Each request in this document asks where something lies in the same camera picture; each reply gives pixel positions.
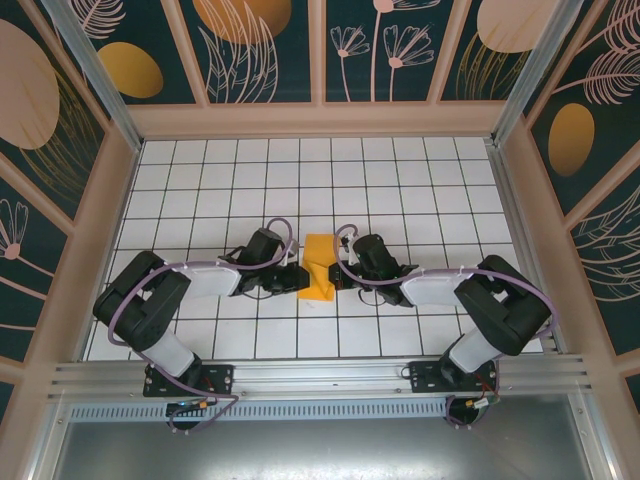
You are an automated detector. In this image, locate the aluminium corner post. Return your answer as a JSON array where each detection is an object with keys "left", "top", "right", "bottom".
[
  {"left": 42, "top": 0, "right": 145, "bottom": 152},
  {"left": 491, "top": 0, "right": 587, "bottom": 147}
]

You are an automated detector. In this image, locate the long aluminium mounting rail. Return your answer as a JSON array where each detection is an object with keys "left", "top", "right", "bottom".
[{"left": 47, "top": 353, "right": 594, "bottom": 402}]

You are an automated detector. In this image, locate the right base wire connector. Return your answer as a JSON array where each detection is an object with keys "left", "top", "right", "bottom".
[{"left": 464, "top": 387, "right": 502, "bottom": 415}]

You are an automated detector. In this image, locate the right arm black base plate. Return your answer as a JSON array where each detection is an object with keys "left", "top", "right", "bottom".
[{"left": 408, "top": 359, "right": 501, "bottom": 396}]

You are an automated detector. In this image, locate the orange paper sheet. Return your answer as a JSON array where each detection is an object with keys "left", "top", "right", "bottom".
[{"left": 297, "top": 232, "right": 337, "bottom": 304}]

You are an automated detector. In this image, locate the perforated metal cable tray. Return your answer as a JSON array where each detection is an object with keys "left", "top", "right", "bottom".
[{"left": 69, "top": 399, "right": 451, "bottom": 424}]

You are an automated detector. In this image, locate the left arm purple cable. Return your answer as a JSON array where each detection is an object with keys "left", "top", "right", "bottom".
[{"left": 109, "top": 218, "right": 296, "bottom": 436}]

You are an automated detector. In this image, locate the left base wire connector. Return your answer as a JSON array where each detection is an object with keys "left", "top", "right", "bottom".
[{"left": 167, "top": 397, "right": 212, "bottom": 415}]

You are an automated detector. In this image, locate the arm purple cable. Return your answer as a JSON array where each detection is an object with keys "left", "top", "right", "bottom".
[
  {"left": 333, "top": 223, "right": 556, "bottom": 431},
  {"left": 109, "top": 218, "right": 296, "bottom": 436}
]

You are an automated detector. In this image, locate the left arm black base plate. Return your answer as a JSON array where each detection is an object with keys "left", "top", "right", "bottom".
[{"left": 143, "top": 363, "right": 236, "bottom": 399}]

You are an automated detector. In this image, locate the aluminium side rail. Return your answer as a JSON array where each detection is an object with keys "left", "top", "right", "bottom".
[{"left": 485, "top": 139, "right": 567, "bottom": 357}]

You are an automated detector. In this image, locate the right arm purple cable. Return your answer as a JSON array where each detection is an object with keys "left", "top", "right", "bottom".
[{"left": 333, "top": 223, "right": 556, "bottom": 431}]

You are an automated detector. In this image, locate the grey metal sheet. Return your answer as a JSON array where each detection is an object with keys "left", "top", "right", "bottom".
[{"left": 49, "top": 419, "right": 594, "bottom": 480}]

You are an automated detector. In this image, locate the base wire connector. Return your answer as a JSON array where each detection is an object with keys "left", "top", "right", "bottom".
[
  {"left": 464, "top": 387, "right": 502, "bottom": 415},
  {"left": 167, "top": 397, "right": 212, "bottom": 415}
]

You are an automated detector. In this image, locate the aluminium frame bar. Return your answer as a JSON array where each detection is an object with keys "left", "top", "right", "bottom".
[
  {"left": 574, "top": 379, "right": 622, "bottom": 480},
  {"left": 27, "top": 394, "right": 71, "bottom": 480}
]

